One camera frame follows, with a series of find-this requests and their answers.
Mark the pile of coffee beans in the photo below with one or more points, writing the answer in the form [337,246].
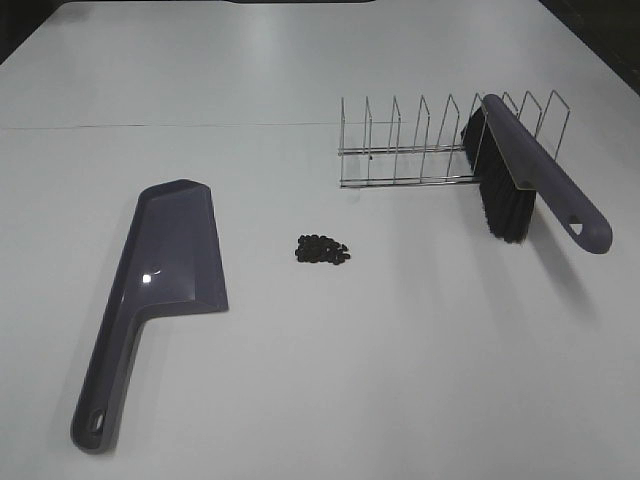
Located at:
[315,248]

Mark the purple plastic dustpan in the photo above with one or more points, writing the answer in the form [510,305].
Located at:
[170,265]

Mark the purple hand brush black bristles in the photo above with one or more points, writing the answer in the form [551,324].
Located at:
[514,170]

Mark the chrome wire dish rack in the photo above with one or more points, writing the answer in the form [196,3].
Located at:
[423,146]

